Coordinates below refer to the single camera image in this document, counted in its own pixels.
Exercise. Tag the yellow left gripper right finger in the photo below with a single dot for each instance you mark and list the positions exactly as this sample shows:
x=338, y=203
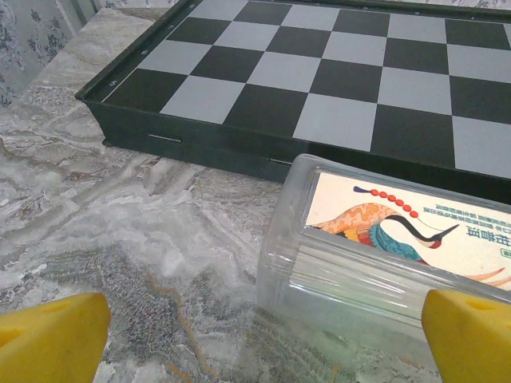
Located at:
x=475, y=347

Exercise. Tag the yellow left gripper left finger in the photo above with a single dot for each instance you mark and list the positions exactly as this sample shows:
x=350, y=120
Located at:
x=48, y=343

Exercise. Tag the black and grey chessboard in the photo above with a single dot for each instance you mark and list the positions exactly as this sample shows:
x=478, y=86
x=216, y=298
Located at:
x=279, y=72

